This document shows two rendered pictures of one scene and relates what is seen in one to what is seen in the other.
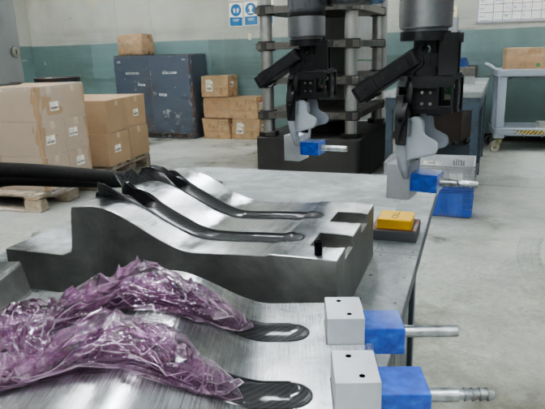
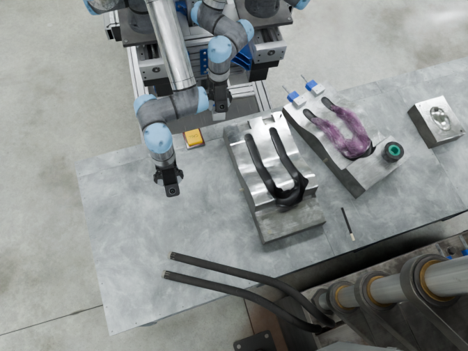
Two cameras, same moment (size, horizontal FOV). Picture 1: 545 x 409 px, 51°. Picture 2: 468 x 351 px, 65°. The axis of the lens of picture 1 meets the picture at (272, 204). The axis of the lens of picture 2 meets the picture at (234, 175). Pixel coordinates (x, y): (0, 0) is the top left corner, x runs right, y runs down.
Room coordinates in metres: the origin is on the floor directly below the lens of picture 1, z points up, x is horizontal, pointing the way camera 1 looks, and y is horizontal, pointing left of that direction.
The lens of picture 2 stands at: (1.37, 0.40, 2.23)
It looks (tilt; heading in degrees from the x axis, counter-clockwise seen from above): 68 degrees down; 223
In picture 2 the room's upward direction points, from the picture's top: 9 degrees clockwise
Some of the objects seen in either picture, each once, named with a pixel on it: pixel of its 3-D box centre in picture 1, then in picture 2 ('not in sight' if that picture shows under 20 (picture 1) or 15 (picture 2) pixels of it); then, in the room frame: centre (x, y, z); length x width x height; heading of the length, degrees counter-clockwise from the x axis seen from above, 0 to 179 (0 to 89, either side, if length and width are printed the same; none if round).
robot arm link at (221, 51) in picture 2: not in sight; (219, 54); (0.85, -0.23, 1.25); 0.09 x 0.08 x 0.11; 14
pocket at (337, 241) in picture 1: (332, 253); (267, 121); (0.70, -0.08, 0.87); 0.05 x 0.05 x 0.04; 70
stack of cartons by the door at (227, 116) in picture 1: (234, 106); not in sight; (7.68, 0.47, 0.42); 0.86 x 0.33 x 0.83; 68
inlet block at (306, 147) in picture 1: (317, 147); not in sight; (1.18, -0.10, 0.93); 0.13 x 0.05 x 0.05; 64
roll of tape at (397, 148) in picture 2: not in sight; (392, 152); (0.41, 0.35, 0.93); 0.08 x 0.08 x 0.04
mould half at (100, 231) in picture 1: (196, 230); (273, 173); (0.83, 0.12, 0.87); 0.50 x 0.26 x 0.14; 70
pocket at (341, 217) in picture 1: (349, 229); (243, 127); (0.80, -0.11, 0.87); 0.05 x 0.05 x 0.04; 70
